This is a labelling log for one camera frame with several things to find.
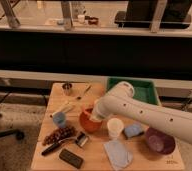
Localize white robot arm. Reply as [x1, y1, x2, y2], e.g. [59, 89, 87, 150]
[90, 81, 192, 144]

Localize red bowl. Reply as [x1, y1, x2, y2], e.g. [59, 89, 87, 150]
[79, 108, 102, 133]

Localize purple bowl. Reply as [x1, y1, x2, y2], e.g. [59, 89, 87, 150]
[145, 127, 176, 155]

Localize metal spoon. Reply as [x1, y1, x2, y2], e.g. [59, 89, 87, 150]
[76, 85, 91, 100]

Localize wooden stick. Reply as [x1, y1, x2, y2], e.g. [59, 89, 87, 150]
[50, 102, 74, 117]

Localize white paper cup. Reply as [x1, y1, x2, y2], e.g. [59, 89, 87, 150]
[107, 118, 124, 139]

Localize green plastic tray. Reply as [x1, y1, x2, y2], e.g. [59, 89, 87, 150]
[106, 77, 158, 105]

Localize blue cup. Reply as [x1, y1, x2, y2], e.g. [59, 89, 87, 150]
[53, 112, 66, 128]

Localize small metal clip object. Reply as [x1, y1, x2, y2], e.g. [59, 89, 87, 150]
[75, 132, 89, 148]

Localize blue sponge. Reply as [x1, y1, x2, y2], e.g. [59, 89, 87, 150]
[123, 124, 144, 139]

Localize bunch of red grapes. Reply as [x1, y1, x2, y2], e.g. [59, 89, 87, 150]
[42, 126, 76, 146]

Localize light blue cloth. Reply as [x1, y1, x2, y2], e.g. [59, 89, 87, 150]
[104, 140, 133, 171]

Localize black rectangular block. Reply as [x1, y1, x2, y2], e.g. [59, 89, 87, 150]
[59, 149, 83, 169]

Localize black office chair base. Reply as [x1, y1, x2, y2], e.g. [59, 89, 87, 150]
[0, 92, 25, 141]

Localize black handled knife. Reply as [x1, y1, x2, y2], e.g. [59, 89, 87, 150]
[41, 138, 75, 156]

